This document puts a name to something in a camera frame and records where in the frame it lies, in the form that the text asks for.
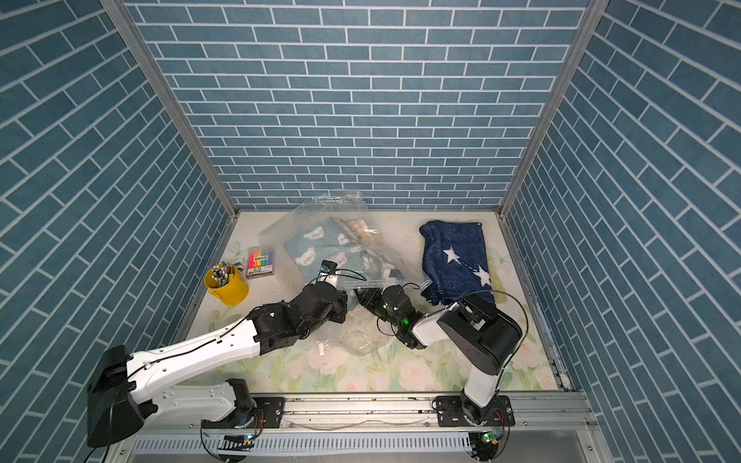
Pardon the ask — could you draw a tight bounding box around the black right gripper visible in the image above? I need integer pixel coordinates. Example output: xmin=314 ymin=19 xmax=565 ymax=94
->
xmin=356 ymin=284 xmax=404 ymax=333

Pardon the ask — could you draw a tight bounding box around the light blue bear blanket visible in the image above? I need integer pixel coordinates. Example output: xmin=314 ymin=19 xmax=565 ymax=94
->
xmin=283 ymin=218 xmax=407 ymax=291

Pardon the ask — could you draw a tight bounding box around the clear plastic vacuum bag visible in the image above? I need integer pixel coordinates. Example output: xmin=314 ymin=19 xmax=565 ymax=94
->
xmin=259 ymin=190 xmax=430 ymax=357

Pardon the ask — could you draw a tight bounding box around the navy blue star blanket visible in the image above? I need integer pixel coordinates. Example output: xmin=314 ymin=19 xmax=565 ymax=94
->
xmin=419 ymin=220 xmax=494 ymax=306

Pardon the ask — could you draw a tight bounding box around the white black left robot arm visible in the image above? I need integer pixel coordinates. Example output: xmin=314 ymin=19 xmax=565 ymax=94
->
xmin=87 ymin=282 xmax=349 ymax=448

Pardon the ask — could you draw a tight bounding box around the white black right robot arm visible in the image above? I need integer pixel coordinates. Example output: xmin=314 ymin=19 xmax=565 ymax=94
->
xmin=354 ymin=285 xmax=529 ymax=428

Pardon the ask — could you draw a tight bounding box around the highlighter pen pack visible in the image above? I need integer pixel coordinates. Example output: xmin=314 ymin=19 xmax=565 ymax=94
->
xmin=245 ymin=246 xmax=275 ymax=280

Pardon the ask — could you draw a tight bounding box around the yellow pen cup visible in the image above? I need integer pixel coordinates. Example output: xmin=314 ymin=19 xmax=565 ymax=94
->
xmin=204 ymin=264 xmax=249 ymax=306

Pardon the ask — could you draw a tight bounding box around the pencils bundle in cup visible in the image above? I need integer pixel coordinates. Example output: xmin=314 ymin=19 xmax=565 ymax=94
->
xmin=208 ymin=262 xmax=237 ymax=289

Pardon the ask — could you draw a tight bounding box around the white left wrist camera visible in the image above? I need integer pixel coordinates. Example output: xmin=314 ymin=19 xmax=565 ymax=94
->
xmin=316 ymin=260 xmax=339 ymax=287

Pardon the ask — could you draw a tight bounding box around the aluminium corner post right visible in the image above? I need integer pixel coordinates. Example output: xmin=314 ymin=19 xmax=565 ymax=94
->
xmin=497 ymin=0 xmax=612 ymax=218

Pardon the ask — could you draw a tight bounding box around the aluminium corner post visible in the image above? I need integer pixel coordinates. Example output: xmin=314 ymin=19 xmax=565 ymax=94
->
xmin=497 ymin=0 xmax=612 ymax=218
xmin=99 ymin=0 xmax=239 ymax=220

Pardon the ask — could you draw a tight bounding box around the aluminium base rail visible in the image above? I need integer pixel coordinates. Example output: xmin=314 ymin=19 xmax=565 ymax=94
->
xmin=106 ymin=388 xmax=612 ymax=462

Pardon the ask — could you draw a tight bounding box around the aluminium corner post left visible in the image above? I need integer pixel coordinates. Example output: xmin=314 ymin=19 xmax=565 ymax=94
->
xmin=99 ymin=0 xmax=239 ymax=220

